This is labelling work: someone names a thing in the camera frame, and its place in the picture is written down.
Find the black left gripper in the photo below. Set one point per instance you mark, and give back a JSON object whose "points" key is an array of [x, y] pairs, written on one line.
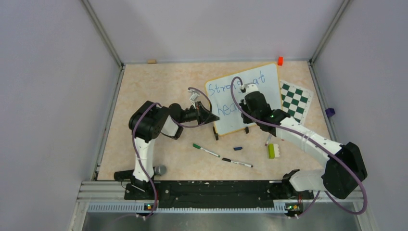
{"points": [[205, 116]]}

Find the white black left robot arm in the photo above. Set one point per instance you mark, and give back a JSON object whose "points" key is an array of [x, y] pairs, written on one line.
{"points": [[152, 120]]}

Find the purple small object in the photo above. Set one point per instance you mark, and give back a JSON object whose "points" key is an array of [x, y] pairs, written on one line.
{"points": [[330, 112]]}

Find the yellow framed whiteboard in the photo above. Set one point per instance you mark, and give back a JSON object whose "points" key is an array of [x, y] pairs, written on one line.
{"points": [[265, 77]]}

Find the black capped marker pen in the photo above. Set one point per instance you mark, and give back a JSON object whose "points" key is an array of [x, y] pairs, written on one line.
{"points": [[237, 162]]}

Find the orange red small block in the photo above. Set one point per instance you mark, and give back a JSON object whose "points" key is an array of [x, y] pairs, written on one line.
{"points": [[280, 61]]}

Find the green white chess mat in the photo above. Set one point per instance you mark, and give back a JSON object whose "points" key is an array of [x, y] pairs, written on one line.
{"points": [[296, 100]]}

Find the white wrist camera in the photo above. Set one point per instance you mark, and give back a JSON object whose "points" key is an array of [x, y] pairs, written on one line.
{"points": [[248, 88], [194, 96]]}

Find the purple capped marker pen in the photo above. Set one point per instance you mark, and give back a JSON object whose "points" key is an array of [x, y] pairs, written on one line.
{"points": [[268, 140]]}

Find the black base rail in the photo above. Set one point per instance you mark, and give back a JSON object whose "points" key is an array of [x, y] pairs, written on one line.
{"points": [[217, 193]]}

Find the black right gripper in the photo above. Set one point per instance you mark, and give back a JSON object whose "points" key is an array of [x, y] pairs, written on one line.
{"points": [[244, 104]]}

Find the green capped marker pen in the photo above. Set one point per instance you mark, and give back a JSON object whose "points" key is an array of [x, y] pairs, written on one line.
{"points": [[205, 150]]}

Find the black whiteboard foot clip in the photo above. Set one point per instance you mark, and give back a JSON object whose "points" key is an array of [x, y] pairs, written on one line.
{"points": [[215, 134]]}

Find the green white toy brick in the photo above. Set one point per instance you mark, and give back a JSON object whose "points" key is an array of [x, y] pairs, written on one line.
{"points": [[273, 151]]}

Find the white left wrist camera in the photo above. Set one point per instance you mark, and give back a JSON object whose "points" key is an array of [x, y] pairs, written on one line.
{"points": [[194, 96]]}

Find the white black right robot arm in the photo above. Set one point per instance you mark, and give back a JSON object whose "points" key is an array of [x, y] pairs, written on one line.
{"points": [[342, 166]]}

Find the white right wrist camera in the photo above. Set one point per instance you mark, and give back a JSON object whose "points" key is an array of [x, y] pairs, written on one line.
{"points": [[248, 88]]}

